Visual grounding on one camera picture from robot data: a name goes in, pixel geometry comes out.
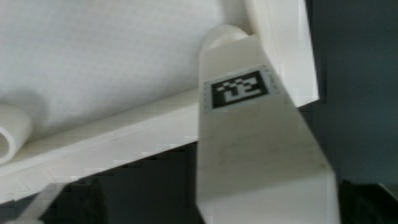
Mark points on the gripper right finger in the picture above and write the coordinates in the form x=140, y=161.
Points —
x=369, y=206

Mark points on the white desk tabletop tray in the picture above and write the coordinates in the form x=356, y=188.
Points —
x=99, y=55

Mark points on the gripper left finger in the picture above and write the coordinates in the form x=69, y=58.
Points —
x=67, y=205

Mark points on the white desk leg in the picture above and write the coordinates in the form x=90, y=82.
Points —
x=266, y=179

